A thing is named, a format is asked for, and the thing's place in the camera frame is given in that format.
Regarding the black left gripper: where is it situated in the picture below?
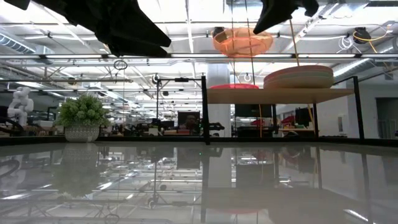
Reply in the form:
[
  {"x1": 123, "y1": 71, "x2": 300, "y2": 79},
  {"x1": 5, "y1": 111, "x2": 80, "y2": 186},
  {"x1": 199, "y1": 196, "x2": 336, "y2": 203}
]
[{"x1": 32, "y1": 0, "x2": 172, "y2": 58}]

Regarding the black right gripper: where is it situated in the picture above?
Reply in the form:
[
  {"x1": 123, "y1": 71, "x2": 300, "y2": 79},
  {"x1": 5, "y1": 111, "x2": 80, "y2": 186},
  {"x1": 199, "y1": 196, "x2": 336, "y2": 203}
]
[{"x1": 252, "y1": 0, "x2": 320, "y2": 35}]

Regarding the large salmon plate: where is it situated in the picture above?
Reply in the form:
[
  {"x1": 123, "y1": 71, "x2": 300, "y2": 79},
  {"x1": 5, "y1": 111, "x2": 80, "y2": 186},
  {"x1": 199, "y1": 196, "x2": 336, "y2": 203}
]
[{"x1": 264, "y1": 68, "x2": 335, "y2": 77}]

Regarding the large beige plate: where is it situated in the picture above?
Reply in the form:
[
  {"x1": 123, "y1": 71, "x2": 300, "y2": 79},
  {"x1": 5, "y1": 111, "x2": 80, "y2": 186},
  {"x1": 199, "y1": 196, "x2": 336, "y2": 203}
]
[{"x1": 263, "y1": 77, "x2": 335, "y2": 90}]

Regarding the wooden shelf with black legs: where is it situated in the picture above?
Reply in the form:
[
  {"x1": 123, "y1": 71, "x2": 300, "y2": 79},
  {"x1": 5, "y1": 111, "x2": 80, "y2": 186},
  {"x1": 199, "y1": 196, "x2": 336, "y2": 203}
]
[{"x1": 200, "y1": 75, "x2": 366, "y2": 146}]

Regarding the small green potted plant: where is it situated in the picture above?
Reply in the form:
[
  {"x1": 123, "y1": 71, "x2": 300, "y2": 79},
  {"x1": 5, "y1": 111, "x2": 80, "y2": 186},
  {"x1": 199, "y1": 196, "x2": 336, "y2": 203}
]
[{"x1": 55, "y1": 94, "x2": 110, "y2": 143}]

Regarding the black monitor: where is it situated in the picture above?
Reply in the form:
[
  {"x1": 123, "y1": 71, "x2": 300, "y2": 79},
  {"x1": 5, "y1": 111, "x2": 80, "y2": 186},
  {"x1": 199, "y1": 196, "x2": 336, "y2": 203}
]
[
  {"x1": 294, "y1": 107, "x2": 314, "y2": 128},
  {"x1": 234, "y1": 104, "x2": 273, "y2": 118},
  {"x1": 177, "y1": 111, "x2": 201, "y2": 136}
]

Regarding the white robot figure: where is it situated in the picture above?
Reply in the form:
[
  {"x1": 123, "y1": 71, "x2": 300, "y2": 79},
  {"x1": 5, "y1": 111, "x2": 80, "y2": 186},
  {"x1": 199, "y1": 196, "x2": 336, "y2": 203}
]
[{"x1": 6, "y1": 86, "x2": 35, "y2": 127}]

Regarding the yellow hanging cable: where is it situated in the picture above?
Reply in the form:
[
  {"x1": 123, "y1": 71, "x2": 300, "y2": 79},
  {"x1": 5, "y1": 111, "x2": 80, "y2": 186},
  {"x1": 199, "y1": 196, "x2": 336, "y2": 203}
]
[{"x1": 288, "y1": 19, "x2": 315, "y2": 138}]

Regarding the thin black hanging cable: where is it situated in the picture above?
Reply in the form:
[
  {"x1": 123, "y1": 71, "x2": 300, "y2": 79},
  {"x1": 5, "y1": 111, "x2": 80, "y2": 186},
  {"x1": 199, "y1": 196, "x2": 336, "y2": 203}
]
[{"x1": 230, "y1": 0, "x2": 236, "y2": 85}]

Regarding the black stand with camera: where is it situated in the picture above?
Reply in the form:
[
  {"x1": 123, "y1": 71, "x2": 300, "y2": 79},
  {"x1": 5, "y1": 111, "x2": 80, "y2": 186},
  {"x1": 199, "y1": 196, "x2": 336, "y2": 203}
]
[{"x1": 151, "y1": 73, "x2": 203, "y2": 138}]

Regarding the black ceiling cable reel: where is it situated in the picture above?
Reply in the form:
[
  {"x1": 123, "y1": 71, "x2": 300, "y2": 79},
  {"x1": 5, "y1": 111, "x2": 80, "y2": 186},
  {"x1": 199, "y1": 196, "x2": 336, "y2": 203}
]
[
  {"x1": 353, "y1": 27, "x2": 371, "y2": 45},
  {"x1": 213, "y1": 27, "x2": 226, "y2": 44}
]

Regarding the black cable with loop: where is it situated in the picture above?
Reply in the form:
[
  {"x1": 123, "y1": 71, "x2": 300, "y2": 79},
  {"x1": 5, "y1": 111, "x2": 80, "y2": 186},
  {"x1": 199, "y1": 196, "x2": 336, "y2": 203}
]
[{"x1": 243, "y1": 0, "x2": 256, "y2": 85}]

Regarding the silver ventilation duct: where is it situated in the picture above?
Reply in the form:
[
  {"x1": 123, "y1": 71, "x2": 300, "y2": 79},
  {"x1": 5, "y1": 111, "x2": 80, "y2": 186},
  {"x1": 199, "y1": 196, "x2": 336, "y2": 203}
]
[
  {"x1": 331, "y1": 37, "x2": 398, "y2": 78},
  {"x1": 0, "y1": 30, "x2": 55, "y2": 58}
]

